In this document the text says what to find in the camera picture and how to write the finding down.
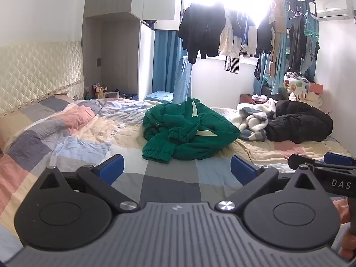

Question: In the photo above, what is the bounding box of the blue folded cloth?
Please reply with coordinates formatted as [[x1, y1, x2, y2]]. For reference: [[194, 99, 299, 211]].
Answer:
[[145, 90, 174, 102]]

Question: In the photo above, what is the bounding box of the light blue hanging cloth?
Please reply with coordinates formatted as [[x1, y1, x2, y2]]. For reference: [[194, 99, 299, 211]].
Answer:
[[173, 56, 193, 104]]

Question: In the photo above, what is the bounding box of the group of cosmetic bottles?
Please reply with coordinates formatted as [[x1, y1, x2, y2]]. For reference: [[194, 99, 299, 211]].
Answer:
[[93, 83, 112, 99]]

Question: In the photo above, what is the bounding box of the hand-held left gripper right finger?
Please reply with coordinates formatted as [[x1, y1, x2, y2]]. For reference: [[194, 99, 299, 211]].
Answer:
[[215, 155, 320, 213]]

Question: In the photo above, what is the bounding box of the row of hanging clothes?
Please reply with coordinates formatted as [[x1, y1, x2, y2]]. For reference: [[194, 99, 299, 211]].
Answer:
[[178, 0, 320, 75]]

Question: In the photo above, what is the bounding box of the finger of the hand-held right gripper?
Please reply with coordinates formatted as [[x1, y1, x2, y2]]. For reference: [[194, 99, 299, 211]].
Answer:
[[324, 152, 356, 167], [288, 154, 356, 173]]

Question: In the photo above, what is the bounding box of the green hooded jacket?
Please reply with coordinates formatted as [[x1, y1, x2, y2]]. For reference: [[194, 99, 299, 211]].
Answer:
[[142, 98, 241, 164]]

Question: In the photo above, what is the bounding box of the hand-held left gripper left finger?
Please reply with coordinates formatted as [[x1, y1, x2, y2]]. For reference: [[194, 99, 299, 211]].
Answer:
[[39, 154, 140, 213]]

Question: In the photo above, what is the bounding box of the white air conditioner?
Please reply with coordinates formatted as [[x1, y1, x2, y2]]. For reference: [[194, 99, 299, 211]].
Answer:
[[316, 0, 355, 22]]

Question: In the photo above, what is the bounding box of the black puffer jacket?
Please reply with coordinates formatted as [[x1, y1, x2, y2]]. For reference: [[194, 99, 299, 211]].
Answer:
[[265, 99, 334, 144]]

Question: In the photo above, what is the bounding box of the dotted white plush toy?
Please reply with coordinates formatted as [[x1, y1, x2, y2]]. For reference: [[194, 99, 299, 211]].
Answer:
[[284, 72, 324, 108]]

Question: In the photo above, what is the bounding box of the patchwork checked quilt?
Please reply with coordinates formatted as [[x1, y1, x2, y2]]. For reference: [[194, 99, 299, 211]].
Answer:
[[0, 95, 356, 256]]

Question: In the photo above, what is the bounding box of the cream quilted headboard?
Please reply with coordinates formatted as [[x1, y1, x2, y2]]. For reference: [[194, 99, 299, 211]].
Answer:
[[0, 40, 84, 117]]

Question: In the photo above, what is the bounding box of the person's right hand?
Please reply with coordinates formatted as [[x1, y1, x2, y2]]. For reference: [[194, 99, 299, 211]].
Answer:
[[333, 198, 356, 260]]

